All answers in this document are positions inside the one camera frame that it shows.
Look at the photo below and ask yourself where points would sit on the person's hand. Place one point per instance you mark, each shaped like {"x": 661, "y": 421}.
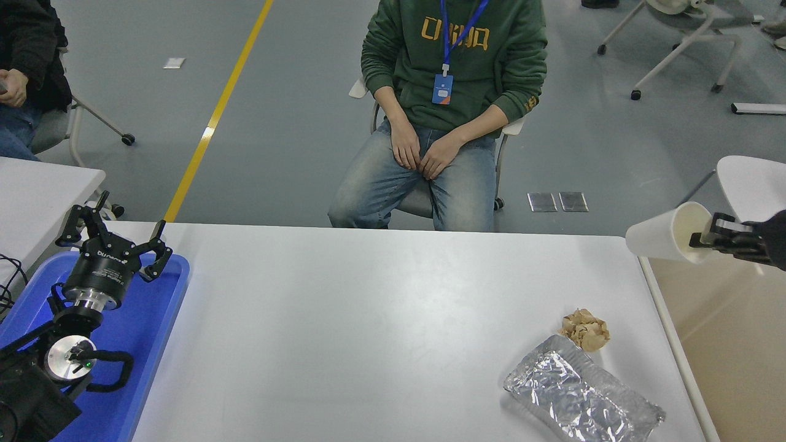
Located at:
{"x": 13, "y": 88}

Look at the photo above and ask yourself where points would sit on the blue plastic tray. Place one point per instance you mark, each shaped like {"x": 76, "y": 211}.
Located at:
{"x": 144, "y": 344}

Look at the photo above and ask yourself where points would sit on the white flat bar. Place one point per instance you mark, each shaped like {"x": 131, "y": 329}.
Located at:
{"x": 761, "y": 108}

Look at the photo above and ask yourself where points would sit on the white caster foot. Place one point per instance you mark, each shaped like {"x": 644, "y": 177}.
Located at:
{"x": 113, "y": 212}

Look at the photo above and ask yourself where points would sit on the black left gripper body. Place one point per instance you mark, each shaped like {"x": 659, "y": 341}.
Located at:
{"x": 101, "y": 273}

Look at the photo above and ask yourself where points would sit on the white round table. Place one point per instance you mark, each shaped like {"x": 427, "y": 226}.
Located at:
{"x": 752, "y": 184}

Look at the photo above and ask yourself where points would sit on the white wheeled chair frame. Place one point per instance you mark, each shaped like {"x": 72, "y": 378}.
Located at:
{"x": 688, "y": 40}

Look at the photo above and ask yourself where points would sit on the grey wheeled chair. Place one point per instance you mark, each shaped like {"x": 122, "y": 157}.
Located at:
{"x": 52, "y": 126}

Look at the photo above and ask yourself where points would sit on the large pale bin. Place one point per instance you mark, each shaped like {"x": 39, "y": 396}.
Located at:
{"x": 737, "y": 344}

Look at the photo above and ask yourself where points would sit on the person's right hand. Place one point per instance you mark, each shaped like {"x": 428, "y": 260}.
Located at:
{"x": 406, "y": 144}

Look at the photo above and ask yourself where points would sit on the white side table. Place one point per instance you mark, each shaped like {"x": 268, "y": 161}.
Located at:
{"x": 37, "y": 196}

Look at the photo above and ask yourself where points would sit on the tan paper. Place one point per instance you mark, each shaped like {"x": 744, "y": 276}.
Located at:
{"x": 584, "y": 331}

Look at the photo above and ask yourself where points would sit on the silver floor plate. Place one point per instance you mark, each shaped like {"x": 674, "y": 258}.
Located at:
{"x": 574, "y": 202}
{"x": 543, "y": 202}

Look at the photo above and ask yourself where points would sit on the white paper slip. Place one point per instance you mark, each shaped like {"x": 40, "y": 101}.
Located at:
{"x": 175, "y": 62}

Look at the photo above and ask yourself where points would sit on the person's left hand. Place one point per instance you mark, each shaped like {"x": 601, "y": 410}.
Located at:
{"x": 442, "y": 159}

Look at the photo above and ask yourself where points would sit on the white paper cup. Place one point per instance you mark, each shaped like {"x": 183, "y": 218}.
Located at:
{"x": 657, "y": 236}

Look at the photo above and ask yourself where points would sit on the silver foil tray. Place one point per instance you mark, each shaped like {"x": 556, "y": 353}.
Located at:
{"x": 571, "y": 387}

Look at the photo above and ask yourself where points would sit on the white office chair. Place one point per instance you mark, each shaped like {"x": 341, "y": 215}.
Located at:
{"x": 360, "y": 89}

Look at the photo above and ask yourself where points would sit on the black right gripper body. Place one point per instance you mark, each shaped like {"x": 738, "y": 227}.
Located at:
{"x": 777, "y": 242}

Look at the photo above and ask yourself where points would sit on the blue id badge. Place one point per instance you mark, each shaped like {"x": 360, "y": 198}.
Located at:
{"x": 443, "y": 89}

